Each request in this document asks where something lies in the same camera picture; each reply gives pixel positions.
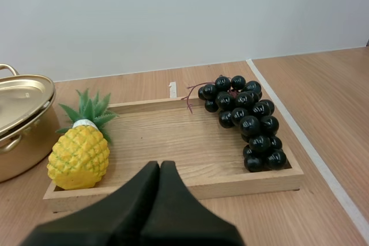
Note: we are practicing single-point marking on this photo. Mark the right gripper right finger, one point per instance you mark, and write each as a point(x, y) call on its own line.
point(184, 214)

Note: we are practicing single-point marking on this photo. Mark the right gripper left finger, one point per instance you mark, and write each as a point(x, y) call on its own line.
point(115, 208)

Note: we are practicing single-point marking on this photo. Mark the yellow toy pineapple green crown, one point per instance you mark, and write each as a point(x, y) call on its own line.
point(80, 153)

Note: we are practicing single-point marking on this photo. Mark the shallow wooden tray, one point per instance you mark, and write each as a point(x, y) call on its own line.
point(178, 142)

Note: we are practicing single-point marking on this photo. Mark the bunch of dark toy grapes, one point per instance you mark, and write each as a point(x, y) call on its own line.
point(248, 119)

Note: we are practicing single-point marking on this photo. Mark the gold lid with black knob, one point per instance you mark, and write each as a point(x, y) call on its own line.
point(20, 99)

